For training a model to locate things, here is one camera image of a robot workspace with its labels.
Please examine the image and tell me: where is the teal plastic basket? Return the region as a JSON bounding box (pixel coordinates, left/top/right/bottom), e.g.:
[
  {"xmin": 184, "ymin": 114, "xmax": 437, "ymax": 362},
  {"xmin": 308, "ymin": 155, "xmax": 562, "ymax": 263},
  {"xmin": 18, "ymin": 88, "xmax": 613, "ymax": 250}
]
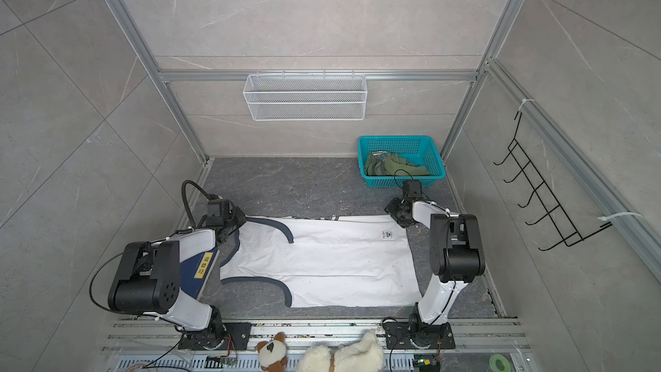
[{"xmin": 357, "ymin": 135, "xmax": 446, "ymax": 188}]

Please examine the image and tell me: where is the white navy-trimmed tank top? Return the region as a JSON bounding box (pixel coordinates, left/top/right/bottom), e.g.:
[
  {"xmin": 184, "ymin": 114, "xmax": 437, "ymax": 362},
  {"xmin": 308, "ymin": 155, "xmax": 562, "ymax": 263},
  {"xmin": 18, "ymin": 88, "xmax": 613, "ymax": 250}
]
[{"xmin": 220, "ymin": 215, "xmax": 422, "ymax": 308}]

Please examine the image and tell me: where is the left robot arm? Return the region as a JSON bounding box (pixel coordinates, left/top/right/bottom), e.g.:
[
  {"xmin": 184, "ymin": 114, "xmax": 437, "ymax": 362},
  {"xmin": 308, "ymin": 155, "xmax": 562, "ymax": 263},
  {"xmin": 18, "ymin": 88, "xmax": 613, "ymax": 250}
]
[{"xmin": 88, "ymin": 180, "xmax": 247, "ymax": 350}]

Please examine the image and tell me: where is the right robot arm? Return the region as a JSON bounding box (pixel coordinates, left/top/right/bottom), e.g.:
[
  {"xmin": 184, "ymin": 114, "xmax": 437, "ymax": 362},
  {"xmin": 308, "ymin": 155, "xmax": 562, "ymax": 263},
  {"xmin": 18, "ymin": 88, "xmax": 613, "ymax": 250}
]
[{"xmin": 385, "ymin": 179, "xmax": 485, "ymax": 339}]

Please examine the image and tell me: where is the green tank top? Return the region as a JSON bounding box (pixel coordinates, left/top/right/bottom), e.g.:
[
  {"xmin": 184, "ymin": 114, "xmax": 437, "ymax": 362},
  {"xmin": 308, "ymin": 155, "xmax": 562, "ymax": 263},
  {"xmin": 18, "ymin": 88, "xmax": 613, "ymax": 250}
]
[{"xmin": 363, "ymin": 151, "xmax": 429, "ymax": 177}]

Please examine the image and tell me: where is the blue book yellow label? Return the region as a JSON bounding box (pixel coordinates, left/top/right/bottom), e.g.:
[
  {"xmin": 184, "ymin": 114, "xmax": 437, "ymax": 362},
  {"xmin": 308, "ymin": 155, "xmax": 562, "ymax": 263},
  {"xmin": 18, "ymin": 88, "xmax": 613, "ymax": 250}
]
[{"xmin": 180, "ymin": 249, "xmax": 218, "ymax": 300}]

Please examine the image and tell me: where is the brown white plush toy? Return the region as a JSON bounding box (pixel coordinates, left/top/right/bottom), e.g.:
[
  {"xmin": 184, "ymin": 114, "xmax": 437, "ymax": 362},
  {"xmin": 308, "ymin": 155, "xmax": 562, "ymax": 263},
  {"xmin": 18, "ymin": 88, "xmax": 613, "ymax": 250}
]
[{"xmin": 256, "ymin": 332, "xmax": 288, "ymax": 372}]

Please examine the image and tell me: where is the white fluffy plush toy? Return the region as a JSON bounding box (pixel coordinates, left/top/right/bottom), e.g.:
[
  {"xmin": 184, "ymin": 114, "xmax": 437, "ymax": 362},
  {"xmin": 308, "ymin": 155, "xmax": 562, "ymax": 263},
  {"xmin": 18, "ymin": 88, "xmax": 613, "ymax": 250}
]
[{"xmin": 296, "ymin": 331, "xmax": 385, "ymax": 372}]

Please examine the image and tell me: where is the small green black device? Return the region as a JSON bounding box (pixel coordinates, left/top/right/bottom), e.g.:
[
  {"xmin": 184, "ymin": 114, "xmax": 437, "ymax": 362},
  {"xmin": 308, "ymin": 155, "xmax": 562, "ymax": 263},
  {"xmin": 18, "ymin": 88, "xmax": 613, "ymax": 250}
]
[{"xmin": 413, "ymin": 355, "xmax": 441, "ymax": 372}]

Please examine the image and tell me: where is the green tape roll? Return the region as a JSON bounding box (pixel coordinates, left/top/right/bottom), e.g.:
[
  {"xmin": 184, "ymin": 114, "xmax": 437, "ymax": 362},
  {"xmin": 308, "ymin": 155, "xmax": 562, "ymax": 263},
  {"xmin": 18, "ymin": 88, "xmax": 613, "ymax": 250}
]
[{"xmin": 489, "ymin": 354, "xmax": 512, "ymax": 372}]

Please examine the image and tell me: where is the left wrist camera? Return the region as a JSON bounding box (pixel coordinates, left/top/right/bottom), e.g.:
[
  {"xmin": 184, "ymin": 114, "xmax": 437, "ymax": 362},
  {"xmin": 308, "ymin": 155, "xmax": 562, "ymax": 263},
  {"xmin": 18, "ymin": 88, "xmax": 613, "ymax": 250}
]
[{"xmin": 207, "ymin": 199, "xmax": 232, "ymax": 224}]

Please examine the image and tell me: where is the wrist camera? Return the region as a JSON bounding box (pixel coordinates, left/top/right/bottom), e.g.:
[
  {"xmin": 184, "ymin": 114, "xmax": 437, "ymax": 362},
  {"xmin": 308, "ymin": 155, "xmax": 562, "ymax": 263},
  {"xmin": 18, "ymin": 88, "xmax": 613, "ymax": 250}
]
[
  {"xmin": 207, "ymin": 199, "xmax": 232, "ymax": 224},
  {"xmin": 402, "ymin": 179, "xmax": 424, "ymax": 203}
]

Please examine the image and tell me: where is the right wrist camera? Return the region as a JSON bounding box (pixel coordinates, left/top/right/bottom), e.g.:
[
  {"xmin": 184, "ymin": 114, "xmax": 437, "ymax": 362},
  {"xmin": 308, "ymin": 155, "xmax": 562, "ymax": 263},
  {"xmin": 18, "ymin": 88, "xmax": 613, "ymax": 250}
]
[{"xmin": 402, "ymin": 179, "xmax": 424, "ymax": 203}]

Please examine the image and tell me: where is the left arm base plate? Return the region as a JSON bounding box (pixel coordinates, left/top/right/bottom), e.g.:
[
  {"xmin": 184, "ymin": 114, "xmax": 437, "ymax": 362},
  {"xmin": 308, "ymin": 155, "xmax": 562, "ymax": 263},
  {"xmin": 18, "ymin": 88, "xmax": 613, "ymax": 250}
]
[{"xmin": 177, "ymin": 322, "xmax": 252, "ymax": 351}]

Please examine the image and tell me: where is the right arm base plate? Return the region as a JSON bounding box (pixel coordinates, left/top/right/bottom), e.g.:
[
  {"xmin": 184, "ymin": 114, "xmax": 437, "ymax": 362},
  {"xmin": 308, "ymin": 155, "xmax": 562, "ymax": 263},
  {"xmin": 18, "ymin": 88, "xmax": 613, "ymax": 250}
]
[{"xmin": 381, "ymin": 318, "xmax": 456, "ymax": 351}]

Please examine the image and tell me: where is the white wire mesh shelf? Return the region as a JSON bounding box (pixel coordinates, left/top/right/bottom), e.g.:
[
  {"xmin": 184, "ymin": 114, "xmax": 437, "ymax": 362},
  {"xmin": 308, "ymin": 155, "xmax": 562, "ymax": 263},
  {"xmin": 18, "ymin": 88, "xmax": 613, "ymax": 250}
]
[{"xmin": 243, "ymin": 73, "xmax": 368, "ymax": 122}]

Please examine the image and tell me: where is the aluminium frame rail front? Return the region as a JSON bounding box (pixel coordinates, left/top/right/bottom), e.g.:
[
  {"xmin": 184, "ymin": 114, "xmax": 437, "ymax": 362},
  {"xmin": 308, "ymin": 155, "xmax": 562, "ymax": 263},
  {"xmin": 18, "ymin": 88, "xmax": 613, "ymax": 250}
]
[{"xmin": 100, "ymin": 318, "xmax": 532, "ymax": 354}]

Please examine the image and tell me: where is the white slotted cable duct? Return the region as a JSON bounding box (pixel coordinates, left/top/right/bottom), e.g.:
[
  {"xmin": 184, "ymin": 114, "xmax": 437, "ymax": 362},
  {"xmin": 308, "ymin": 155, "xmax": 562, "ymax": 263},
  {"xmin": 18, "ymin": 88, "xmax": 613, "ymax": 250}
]
[{"xmin": 106, "ymin": 353, "xmax": 419, "ymax": 371}]

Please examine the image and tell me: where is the black wire hook rack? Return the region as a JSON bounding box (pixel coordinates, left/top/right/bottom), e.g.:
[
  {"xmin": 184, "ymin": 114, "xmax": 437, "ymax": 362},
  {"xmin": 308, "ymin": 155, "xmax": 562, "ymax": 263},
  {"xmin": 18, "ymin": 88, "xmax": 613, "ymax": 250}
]
[{"xmin": 493, "ymin": 112, "xmax": 613, "ymax": 252}]

